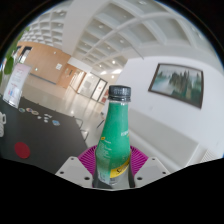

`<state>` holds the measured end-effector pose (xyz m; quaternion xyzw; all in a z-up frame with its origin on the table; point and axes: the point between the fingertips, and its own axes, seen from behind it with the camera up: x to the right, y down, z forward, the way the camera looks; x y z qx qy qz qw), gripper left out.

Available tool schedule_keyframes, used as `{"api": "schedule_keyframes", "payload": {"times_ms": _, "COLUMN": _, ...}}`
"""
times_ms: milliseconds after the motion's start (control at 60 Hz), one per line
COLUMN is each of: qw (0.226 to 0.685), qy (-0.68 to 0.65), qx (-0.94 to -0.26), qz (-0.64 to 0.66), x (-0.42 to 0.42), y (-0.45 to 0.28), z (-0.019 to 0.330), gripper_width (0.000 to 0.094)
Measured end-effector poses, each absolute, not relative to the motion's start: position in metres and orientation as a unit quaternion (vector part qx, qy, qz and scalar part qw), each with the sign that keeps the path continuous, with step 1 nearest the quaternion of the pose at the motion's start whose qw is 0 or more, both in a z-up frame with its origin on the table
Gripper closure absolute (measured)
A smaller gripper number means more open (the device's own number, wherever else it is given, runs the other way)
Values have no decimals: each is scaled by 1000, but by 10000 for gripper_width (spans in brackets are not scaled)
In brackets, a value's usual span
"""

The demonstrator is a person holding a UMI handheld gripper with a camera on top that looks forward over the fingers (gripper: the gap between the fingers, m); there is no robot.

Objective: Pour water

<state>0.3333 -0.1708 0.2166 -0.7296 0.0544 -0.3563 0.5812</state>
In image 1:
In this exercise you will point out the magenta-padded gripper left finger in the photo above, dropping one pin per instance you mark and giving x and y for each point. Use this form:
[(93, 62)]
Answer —
[(71, 170)]

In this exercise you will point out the framed landscape painting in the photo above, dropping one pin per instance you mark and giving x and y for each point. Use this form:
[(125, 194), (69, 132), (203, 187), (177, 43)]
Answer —
[(176, 83)]

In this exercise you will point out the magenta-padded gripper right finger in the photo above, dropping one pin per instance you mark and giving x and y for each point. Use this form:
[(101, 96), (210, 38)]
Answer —
[(151, 169)]

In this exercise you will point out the long white bench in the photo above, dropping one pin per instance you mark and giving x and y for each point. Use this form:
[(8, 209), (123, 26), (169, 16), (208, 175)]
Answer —
[(160, 136)]

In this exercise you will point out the green plastic drink bottle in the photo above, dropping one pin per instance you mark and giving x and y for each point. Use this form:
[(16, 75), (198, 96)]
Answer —
[(113, 140)]

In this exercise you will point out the round orange sticker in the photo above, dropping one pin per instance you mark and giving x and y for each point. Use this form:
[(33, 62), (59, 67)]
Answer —
[(35, 113)]

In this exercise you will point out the round green sticker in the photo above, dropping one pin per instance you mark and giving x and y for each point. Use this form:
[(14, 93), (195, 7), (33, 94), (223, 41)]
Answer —
[(21, 110)]

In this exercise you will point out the dark-framed glass door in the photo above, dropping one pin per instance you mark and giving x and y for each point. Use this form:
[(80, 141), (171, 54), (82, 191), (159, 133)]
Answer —
[(99, 89)]

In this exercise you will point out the black metal chairs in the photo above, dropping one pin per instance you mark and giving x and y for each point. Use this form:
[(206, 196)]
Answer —
[(82, 131)]

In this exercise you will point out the ceiling lights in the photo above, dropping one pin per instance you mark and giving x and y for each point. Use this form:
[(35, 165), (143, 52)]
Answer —
[(116, 71)]

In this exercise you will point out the round multicoloured sticker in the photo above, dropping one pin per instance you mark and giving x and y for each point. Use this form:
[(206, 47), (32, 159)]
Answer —
[(29, 110)]

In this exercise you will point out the flat round red coaster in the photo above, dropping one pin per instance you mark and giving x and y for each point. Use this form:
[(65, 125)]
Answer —
[(22, 150)]

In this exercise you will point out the blue sticker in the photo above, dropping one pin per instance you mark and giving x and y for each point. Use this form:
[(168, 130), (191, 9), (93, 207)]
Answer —
[(55, 122)]

